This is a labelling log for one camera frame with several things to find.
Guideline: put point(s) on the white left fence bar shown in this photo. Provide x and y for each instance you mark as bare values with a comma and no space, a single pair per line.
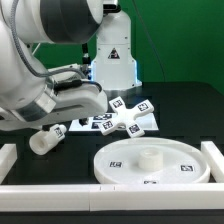
8,156

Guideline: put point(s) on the white round table top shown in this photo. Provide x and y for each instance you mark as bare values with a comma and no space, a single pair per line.
150,160

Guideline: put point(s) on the white cross-shaped table base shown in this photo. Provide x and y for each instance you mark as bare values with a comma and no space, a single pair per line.
126,117

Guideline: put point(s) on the white marker sheet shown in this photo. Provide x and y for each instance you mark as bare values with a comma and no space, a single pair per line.
147,123

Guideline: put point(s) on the white right fence bar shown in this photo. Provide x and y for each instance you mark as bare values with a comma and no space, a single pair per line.
215,160

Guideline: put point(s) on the white fence bar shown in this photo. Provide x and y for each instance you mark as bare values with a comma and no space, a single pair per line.
97,197
215,160
8,156

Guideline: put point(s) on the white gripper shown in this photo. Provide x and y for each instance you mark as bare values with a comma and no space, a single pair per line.
77,103

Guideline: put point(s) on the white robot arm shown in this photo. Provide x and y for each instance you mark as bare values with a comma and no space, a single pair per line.
32,95

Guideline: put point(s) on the white front fence bar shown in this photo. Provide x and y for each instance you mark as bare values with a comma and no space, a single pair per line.
97,197

